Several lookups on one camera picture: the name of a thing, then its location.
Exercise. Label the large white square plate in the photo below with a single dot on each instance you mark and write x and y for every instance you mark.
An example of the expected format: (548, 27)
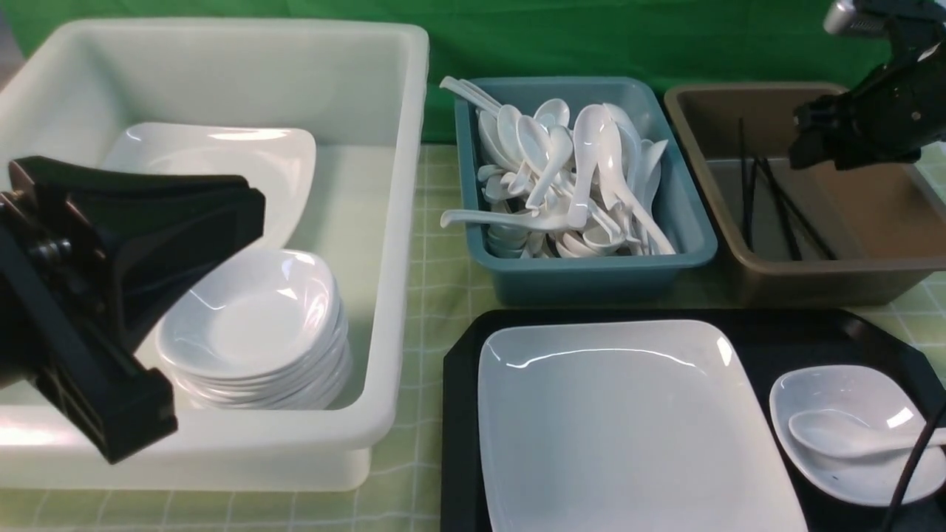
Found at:
(626, 426)

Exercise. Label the white spoon upright centre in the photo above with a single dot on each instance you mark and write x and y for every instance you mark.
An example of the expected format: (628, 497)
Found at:
(558, 154)

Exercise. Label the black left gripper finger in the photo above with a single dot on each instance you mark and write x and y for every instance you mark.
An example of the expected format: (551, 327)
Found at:
(119, 248)
(56, 338)

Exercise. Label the brown plastic bin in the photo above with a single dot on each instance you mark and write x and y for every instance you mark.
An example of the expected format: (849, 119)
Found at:
(886, 223)

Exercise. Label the white spoon sticking out left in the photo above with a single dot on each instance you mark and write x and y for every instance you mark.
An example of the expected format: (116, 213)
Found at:
(545, 222)

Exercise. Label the large white plastic tub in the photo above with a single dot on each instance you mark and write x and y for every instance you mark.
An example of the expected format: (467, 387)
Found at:
(358, 87)

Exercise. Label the white ceramic soup spoon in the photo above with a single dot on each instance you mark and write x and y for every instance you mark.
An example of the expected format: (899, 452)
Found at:
(840, 435)

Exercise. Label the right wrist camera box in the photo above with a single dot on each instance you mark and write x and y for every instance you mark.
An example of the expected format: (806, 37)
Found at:
(866, 19)

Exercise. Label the black chopstick in brown bin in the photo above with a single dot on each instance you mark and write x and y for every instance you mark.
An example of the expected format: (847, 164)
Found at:
(782, 210)

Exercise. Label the black serving tray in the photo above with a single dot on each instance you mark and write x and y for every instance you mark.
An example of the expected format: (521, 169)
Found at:
(769, 342)

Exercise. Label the green checkered tablecloth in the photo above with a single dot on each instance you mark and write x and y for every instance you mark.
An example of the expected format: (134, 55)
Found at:
(402, 492)

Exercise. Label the stack of white small bowls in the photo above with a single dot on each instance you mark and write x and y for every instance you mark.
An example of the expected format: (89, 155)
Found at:
(265, 331)

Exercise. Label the white square plate in tub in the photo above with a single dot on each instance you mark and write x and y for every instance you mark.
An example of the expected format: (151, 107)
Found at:
(278, 162)

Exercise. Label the green backdrop cloth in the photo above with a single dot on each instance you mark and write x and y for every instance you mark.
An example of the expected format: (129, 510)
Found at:
(662, 43)

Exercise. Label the white spoon long handle right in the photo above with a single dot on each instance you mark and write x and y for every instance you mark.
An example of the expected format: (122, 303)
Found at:
(627, 169)

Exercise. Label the small white bowl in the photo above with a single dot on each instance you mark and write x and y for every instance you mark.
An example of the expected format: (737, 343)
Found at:
(863, 392)

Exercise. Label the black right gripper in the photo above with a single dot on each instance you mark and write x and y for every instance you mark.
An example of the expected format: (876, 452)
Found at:
(887, 118)

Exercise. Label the teal plastic bin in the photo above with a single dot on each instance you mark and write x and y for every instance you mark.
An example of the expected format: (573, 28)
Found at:
(621, 280)

